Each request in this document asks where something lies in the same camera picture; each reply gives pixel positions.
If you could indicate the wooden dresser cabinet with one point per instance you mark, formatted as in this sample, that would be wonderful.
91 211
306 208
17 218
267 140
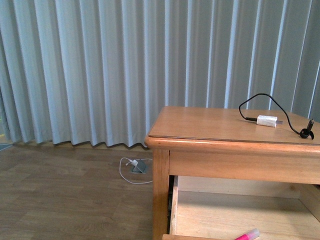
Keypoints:
217 143

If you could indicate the wooden drawer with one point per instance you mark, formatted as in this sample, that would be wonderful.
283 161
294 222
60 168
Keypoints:
224 209

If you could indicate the open metal floor socket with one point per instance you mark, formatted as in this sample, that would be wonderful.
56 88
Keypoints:
139 166

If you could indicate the pale grey pleated curtain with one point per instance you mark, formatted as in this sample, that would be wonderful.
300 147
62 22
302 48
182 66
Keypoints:
100 71

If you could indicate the pink marker with white caps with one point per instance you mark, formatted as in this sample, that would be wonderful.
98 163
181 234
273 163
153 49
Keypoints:
251 235

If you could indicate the white USB charger adapter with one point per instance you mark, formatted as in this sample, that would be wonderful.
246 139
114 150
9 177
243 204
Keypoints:
268 121

